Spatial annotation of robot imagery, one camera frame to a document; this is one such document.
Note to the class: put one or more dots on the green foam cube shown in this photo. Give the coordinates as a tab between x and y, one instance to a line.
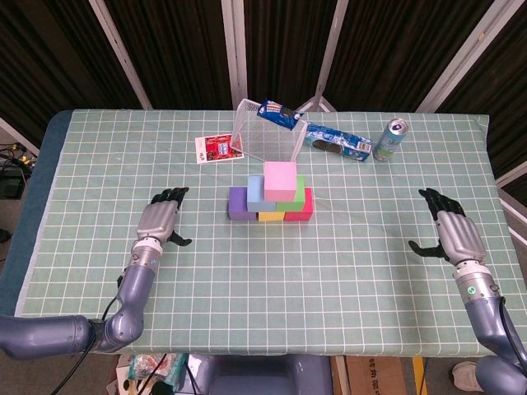
299	193

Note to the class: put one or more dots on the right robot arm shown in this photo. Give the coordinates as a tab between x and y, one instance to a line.
490	325

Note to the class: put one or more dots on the green checked tablecloth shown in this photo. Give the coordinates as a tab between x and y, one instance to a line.
288	288

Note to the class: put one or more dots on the grey robot torso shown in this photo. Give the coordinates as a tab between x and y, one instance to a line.
263	376

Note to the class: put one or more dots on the yellow foam cube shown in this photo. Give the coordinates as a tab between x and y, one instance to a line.
271	217

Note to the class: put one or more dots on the magenta foam cube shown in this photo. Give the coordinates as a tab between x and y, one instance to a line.
304	212

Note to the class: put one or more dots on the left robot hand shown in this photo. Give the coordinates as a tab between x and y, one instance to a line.
158	220

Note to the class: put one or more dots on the light pink foam cube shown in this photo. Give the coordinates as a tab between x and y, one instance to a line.
281	177

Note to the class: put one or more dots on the red and white card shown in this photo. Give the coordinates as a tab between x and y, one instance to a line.
214	149

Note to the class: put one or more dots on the long blue cookie package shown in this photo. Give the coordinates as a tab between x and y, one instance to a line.
337	140

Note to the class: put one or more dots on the light blue foam cube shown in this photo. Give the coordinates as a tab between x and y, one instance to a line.
255	193

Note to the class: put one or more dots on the purple foam cube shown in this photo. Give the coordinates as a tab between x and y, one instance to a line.
236	205

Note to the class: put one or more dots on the light blue drink can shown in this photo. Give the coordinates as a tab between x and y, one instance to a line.
389	142

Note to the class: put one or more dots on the white shoe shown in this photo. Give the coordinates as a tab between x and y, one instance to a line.
463	376

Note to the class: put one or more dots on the brown cardboard box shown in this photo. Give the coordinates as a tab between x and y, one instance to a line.
379	376

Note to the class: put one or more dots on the plastic bag with items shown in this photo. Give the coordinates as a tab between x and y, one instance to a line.
144	366

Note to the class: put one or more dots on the white frame post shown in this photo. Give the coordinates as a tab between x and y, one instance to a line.
119	53
234	53
461	53
512	175
16	133
329	49
514	214

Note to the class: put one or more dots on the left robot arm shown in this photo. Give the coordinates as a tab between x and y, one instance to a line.
62	333

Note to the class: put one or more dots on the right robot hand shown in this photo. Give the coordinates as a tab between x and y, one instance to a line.
459	240

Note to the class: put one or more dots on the small blue cookie packet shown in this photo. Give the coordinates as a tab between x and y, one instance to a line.
280	113

